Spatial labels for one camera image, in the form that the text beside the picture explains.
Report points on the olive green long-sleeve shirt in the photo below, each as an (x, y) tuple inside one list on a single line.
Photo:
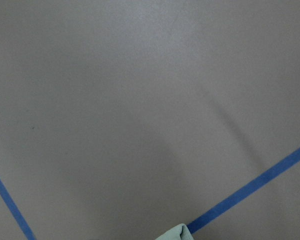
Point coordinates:
[(178, 232)]

